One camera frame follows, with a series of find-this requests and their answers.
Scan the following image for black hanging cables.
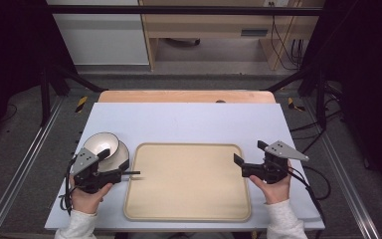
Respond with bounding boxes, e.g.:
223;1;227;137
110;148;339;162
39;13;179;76
268;1;306;72

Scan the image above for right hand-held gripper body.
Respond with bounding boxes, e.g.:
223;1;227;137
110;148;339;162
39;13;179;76
241;139;310;184

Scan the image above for black floor cables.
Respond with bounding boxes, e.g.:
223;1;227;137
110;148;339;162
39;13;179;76
289;84;344;155

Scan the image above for wooden desk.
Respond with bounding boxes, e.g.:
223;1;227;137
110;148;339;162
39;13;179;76
138;0;326;72

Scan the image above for black metal stand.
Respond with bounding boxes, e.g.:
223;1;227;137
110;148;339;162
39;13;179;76
39;64;108;127
262;64;328;131

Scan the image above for white cabinet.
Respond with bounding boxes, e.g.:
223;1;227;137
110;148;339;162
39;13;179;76
45;0;151;67

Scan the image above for person's left hand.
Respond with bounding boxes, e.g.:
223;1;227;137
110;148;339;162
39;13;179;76
69;174;114;215

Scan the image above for wooden table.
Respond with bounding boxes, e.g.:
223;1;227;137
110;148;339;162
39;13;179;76
97;90;277;105

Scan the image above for dark curtain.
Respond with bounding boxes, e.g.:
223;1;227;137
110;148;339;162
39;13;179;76
0;0;78;147
299;0;382;200

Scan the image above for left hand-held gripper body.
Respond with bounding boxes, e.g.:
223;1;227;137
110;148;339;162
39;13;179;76
70;147;141;195

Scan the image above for white plate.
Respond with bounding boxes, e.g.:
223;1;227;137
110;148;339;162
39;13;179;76
96;140;131;173

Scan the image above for yellow black tape piece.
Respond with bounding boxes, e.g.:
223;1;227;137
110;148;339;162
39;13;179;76
75;96;90;114
286;97;306;113

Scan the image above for black metal crossbar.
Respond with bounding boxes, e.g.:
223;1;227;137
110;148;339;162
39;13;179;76
48;4;324;17

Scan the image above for beige tray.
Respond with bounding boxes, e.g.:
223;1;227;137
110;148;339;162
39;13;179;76
122;142;253;223

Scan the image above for white bowl with dark rim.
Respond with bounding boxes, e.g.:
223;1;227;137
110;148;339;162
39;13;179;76
83;131;120;161

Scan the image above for left hand-held gripper cable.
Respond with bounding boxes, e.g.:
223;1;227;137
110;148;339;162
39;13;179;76
59;157;78;217

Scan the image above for person's right hand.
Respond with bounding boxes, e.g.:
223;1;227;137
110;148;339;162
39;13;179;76
249;159;293;206

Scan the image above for aluminium rail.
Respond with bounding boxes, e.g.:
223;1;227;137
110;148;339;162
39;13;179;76
0;96;66;239
302;98;382;239

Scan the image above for right hand-held gripper cable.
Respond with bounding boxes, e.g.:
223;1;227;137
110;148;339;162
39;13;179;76
286;164;332;230

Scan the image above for hand-held gripper cable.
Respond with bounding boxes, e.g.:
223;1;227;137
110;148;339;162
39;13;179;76
286;164;332;230
59;157;78;217

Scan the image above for white board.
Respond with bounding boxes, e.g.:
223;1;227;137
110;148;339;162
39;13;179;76
44;102;326;232

